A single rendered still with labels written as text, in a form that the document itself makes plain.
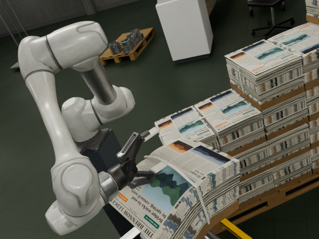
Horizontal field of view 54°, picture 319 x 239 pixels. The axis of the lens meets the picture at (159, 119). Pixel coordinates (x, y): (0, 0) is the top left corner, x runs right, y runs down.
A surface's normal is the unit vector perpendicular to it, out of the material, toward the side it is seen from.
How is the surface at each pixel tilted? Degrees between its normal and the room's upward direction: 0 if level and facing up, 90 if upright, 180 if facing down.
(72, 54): 103
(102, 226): 0
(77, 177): 47
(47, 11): 90
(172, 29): 90
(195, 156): 17
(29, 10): 90
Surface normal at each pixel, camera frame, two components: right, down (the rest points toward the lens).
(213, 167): -0.07, -0.92
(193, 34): -0.20, 0.60
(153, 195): -0.49, -0.61
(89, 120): 0.29, 0.35
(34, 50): -0.25, -0.33
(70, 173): 0.29, -0.31
